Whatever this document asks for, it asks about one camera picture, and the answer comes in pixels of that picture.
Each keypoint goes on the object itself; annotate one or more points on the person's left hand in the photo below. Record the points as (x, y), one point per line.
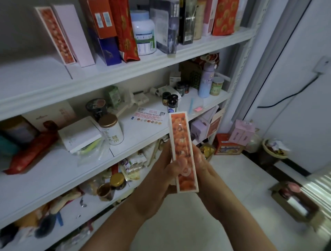
(152, 194)

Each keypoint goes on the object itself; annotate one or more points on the person's right hand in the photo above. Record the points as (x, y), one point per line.
(214, 189)

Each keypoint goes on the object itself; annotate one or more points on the red box white edge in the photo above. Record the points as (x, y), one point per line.
(181, 134)
(56, 36)

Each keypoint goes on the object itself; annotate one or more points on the brown cardboard box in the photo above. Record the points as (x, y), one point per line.
(279, 201)

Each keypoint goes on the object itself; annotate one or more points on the red canister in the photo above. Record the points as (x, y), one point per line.
(294, 188)

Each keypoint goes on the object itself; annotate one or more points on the white metal shelving unit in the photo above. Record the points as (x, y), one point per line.
(31, 85)

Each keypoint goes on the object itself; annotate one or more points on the pink blossom box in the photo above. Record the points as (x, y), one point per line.
(77, 33)

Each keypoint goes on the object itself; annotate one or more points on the person's right forearm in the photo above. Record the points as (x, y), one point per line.
(243, 227)

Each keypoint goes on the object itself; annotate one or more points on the person's left forearm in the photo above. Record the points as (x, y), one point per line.
(116, 230)

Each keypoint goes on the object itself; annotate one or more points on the colourful flat box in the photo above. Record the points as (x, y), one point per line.
(228, 146)

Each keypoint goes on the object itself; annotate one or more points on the white flat box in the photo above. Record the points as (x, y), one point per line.
(80, 134)

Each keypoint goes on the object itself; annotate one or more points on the white box brown print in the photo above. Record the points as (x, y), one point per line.
(49, 115)

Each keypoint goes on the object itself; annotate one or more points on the brown carton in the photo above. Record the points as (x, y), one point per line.
(208, 150)

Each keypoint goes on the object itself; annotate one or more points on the pink carton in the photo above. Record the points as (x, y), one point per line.
(243, 133)

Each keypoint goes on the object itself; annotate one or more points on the waste basket with rubbish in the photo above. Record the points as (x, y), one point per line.
(275, 149)

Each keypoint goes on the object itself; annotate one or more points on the white colourful sticker sheet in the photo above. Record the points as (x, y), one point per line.
(147, 116)

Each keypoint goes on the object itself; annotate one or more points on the small dark bottle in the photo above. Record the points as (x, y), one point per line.
(166, 99)
(172, 104)

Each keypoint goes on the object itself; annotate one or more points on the small green jar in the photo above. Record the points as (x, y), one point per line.
(217, 87)

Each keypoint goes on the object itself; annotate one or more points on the dark jar with lid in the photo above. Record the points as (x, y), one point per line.
(96, 107)

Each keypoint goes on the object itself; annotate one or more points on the small green pack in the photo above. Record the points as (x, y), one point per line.
(114, 96)

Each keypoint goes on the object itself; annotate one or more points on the lavender bottle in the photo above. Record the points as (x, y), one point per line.
(206, 81)

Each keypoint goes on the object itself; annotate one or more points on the red pouch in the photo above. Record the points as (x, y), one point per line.
(31, 152)

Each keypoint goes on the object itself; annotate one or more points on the yellow bottle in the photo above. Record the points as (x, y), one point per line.
(20, 130)

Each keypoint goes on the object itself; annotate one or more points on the teal pouch bag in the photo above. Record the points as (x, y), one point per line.
(6, 150)

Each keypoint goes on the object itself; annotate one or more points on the white tub green label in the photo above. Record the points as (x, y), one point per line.
(144, 36)

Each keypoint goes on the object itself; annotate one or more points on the dark red foil pouches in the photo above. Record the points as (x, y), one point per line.
(106, 31)

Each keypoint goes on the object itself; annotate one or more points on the red patterned bag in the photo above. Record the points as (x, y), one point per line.
(226, 15)

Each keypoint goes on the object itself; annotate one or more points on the white wall socket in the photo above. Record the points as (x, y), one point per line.
(322, 64)

